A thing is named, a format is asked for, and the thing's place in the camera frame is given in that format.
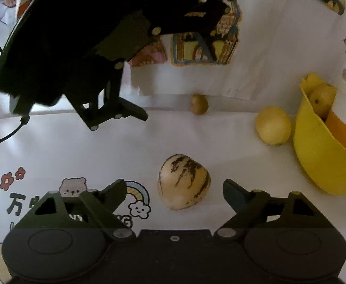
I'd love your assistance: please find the white printed table mat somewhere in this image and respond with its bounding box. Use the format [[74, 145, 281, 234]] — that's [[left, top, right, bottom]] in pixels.
[[0, 111, 346, 282]]

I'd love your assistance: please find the small yellow lemon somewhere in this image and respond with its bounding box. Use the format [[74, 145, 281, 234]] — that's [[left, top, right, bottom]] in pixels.
[[255, 106, 292, 146]]

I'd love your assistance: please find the yellow plastic bowl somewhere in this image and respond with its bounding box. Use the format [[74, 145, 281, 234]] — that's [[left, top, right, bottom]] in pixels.
[[293, 73, 346, 195]]

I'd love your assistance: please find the yellow fruit in bowl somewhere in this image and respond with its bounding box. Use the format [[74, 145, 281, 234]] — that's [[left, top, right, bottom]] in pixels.
[[309, 83, 337, 120]]

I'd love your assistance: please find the houses drawing paper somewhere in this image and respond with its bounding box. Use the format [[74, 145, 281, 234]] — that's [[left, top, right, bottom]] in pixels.
[[130, 0, 346, 100]]

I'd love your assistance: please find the black cable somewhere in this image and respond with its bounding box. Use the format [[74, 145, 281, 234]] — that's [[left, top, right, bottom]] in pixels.
[[0, 14, 32, 151]]

